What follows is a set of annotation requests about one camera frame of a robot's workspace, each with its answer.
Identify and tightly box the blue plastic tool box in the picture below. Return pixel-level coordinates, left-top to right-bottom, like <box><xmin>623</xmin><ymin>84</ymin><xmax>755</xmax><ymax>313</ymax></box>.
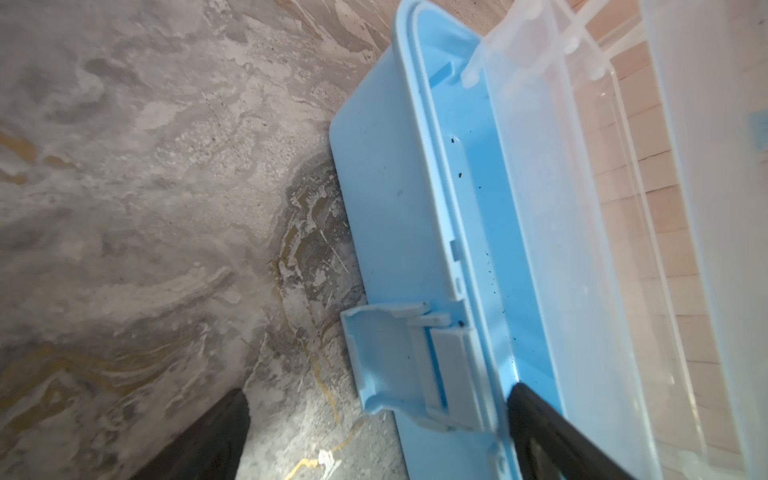
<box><xmin>330</xmin><ymin>1</ymin><xmax>767</xmax><ymax>479</ymax></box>

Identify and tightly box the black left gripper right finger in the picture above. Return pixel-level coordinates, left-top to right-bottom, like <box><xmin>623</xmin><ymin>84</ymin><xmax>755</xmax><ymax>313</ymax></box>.
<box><xmin>507</xmin><ymin>382</ymin><xmax>632</xmax><ymax>479</ymax></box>

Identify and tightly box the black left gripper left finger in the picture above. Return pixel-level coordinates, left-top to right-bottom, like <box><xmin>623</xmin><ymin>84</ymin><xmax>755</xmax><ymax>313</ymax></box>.
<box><xmin>132</xmin><ymin>389</ymin><xmax>251</xmax><ymax>480</ymax></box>

